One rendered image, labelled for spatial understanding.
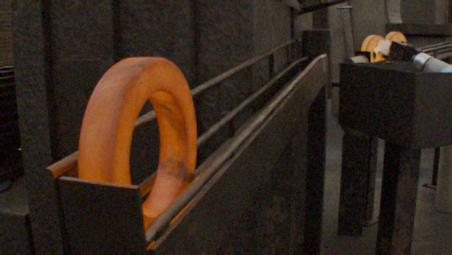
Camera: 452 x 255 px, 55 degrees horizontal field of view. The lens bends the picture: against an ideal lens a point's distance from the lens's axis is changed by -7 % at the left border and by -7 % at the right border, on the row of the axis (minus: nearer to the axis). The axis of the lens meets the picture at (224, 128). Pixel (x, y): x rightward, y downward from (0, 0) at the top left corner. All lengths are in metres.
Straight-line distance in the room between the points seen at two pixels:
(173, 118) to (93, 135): 0.14
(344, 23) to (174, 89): 3.78
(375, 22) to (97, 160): 3.87
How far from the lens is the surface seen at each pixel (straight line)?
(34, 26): 1.28
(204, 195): 0.46
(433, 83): 0.86
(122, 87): 0.38
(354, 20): 4.20
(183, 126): 0.49
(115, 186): 0.36
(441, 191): 2.21
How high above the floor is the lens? 0.78
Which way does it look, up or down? 12 degrees down
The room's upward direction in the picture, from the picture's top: 1 degrees counter-clockwise
